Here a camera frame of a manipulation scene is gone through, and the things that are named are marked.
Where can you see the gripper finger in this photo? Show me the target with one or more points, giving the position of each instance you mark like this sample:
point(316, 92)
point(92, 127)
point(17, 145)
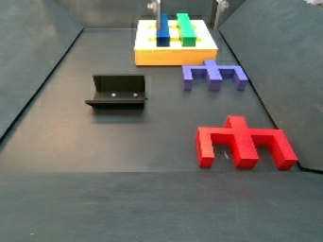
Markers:
point(221, 6)
point(154, 7)

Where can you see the purple E-shaped block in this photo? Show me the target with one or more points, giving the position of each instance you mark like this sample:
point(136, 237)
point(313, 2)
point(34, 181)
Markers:
point(214, 74)

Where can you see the yellow slotted board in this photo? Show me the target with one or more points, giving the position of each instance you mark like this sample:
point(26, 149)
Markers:
point(152, 55)

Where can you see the black angle fixture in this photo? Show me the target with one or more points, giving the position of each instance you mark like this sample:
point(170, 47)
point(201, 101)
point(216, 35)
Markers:
point(118, 91)

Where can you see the blue bar block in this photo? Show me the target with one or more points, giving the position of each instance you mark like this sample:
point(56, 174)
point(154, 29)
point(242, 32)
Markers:
point(162, 36)

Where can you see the green bar block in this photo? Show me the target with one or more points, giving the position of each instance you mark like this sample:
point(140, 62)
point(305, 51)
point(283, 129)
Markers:
point(186, 34)

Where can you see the red E-shaped block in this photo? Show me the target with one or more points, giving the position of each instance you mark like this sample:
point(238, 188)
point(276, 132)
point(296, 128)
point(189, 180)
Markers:
point(242, 139)

